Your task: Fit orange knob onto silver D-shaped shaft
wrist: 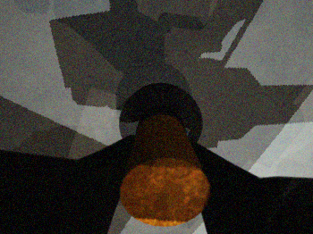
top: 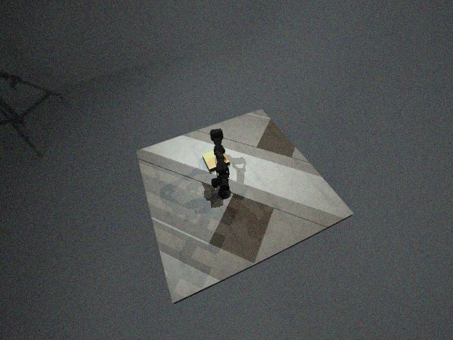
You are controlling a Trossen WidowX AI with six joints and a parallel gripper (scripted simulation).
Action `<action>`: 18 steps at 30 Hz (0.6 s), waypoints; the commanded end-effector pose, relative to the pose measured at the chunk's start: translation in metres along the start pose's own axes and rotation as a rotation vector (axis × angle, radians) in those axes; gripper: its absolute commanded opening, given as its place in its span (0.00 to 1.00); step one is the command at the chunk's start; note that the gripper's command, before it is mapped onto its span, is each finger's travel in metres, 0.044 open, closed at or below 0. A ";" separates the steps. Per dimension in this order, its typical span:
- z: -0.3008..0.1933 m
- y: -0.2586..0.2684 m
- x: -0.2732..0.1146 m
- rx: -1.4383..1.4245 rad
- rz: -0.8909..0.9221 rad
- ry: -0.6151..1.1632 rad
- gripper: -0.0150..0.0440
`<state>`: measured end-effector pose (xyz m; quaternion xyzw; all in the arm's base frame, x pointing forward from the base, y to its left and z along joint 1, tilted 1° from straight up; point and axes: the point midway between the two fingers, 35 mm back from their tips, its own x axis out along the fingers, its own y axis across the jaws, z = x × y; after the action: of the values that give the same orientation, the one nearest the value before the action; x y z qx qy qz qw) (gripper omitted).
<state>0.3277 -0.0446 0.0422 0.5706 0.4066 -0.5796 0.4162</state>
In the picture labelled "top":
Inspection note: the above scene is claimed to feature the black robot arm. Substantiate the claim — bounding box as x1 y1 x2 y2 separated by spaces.
210 128 230 191

